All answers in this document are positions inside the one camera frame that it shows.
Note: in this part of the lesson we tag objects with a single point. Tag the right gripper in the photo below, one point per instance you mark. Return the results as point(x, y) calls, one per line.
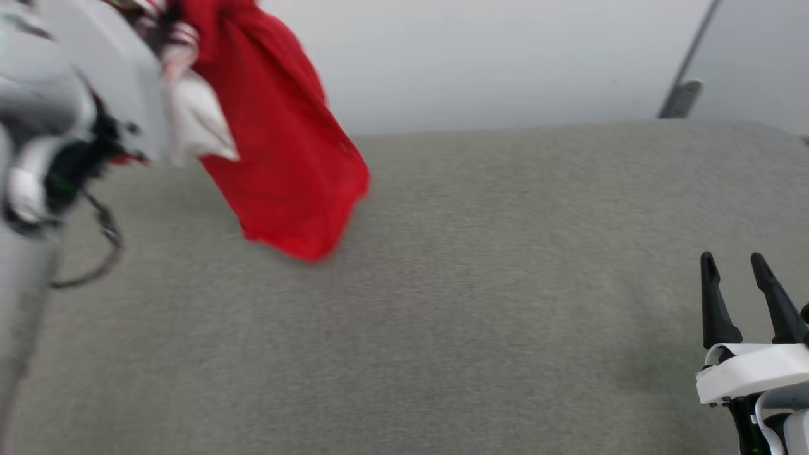
point(752, 370)

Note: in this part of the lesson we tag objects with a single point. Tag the red Bulls 23 jersey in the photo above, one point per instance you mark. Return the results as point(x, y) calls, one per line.
point(284, 158)

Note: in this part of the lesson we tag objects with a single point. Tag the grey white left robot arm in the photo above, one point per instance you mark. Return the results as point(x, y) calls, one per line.
point(25, 284)

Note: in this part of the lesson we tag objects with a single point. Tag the grey vertical wall trim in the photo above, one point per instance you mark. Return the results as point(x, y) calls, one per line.
point(681, 98)

